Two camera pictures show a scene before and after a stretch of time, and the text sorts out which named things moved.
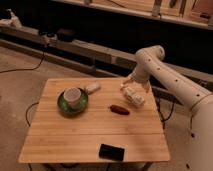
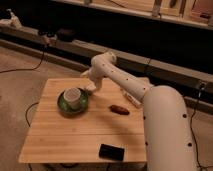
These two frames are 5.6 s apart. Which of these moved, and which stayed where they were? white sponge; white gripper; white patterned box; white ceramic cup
Moved: white gripper
Stayed: white ceramic cup; white sponge; white patterned box
